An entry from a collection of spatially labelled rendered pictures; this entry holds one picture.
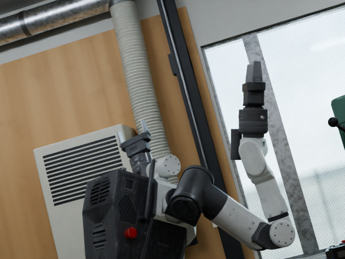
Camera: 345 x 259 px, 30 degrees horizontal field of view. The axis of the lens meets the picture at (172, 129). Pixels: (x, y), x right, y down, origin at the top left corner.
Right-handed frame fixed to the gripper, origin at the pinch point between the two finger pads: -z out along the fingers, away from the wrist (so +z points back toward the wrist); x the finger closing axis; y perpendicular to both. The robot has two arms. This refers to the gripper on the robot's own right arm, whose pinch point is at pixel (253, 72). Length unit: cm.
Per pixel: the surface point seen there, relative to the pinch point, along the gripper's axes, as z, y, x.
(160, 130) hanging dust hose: 19, -22, 161
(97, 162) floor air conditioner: 36, -56, 153
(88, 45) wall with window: -31, -64, 191
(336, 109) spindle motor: 10.0, 35.4, 32.6
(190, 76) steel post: -12, -5, 168
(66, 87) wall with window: -6, -77, 192
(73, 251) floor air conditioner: 83, -68, 152
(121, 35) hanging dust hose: -35, -44, 170
